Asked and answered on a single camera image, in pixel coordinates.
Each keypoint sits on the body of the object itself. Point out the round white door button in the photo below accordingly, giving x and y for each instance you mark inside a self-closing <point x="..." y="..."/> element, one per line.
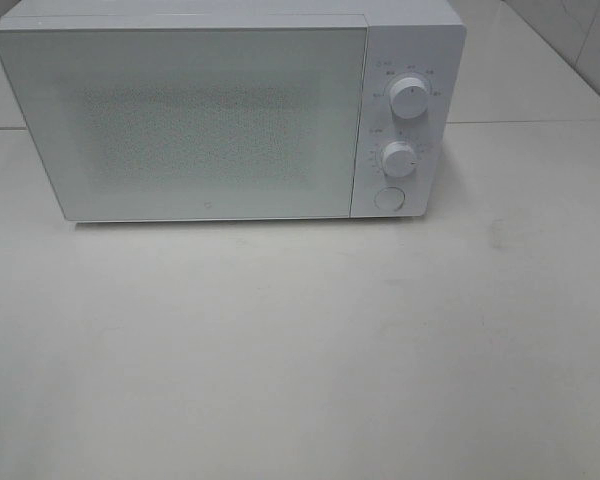
<point x="390" y="199"/>

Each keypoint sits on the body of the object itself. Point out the white microwave knob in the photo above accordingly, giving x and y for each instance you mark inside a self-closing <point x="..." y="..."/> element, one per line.
<point x="399" y="159"/>
<point x="409" y="96"/>

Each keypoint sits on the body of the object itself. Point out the white microwave door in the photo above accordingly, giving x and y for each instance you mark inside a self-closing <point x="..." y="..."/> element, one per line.
<point x="154" y="125"/>

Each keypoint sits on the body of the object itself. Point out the white microwave oven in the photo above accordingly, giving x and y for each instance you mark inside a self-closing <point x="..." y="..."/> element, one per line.
<point x="402" y="37"/>

